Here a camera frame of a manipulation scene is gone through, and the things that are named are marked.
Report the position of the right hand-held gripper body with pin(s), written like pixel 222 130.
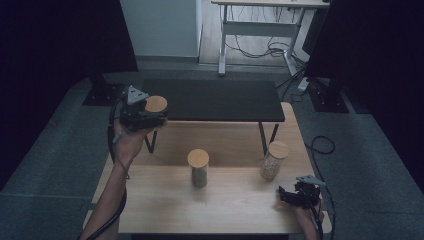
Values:
pixel 308 195

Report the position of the person's left hand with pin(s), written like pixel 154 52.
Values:
pixel 128 143

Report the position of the white cabinet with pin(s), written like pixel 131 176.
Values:
pixel 160 26

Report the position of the black curtain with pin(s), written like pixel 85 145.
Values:
pixel 373 40
pixel 50 50

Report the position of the black desktop shelf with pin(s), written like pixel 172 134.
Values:
pixel 216 100

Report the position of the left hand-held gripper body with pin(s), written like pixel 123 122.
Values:
pixel 133 115

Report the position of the white power strip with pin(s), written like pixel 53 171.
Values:
pixel 303 84

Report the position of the black stand base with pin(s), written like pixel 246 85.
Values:
pixel 328 100
pixel 103 95

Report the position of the tall jar of dark grains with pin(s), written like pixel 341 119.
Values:
pixel 198 158

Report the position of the white desk frame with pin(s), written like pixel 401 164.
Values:
pixel 260 28

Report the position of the person's right hand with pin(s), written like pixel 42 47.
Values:
pixel 308 215

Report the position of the short glass jar wooden lid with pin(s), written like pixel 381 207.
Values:
pixel 156 104

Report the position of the tall jar of white grains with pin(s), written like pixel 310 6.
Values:
pixel 276 150

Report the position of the grey tape strip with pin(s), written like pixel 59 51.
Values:
pixel 92 206

